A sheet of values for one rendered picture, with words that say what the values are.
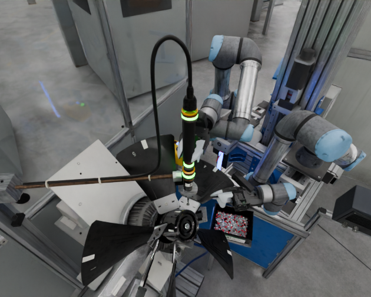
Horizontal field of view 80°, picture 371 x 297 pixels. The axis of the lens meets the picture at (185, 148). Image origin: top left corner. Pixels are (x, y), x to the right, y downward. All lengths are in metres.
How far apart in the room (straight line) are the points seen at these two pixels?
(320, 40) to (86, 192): 1.26
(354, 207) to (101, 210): 1.00
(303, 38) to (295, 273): 1.75
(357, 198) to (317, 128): 0.37
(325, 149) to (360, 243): 1.85
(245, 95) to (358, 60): 1.49
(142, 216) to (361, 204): 0.86
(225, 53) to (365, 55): 1.47
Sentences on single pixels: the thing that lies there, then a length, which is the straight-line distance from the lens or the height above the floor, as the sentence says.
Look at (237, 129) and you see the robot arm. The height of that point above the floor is 1.42.
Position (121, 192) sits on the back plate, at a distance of 1.02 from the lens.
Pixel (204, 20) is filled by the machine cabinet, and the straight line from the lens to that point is 4.67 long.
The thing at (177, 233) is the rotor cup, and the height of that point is 1.24.
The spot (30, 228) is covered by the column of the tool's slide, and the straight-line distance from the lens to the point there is 1.23.
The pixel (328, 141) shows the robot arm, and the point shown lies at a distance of 0.87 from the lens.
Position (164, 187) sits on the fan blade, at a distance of 0.85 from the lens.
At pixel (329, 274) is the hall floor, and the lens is 2.38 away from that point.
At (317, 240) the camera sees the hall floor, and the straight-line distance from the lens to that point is 2.47.
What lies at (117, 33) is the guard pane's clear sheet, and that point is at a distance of 1.38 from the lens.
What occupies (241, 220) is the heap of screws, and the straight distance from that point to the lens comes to 1.35.
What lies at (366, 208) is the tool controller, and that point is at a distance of 1.13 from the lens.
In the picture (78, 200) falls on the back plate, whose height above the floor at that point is 1.26.
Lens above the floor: 2.01
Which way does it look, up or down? 46 degrees down
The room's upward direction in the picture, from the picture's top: straight up
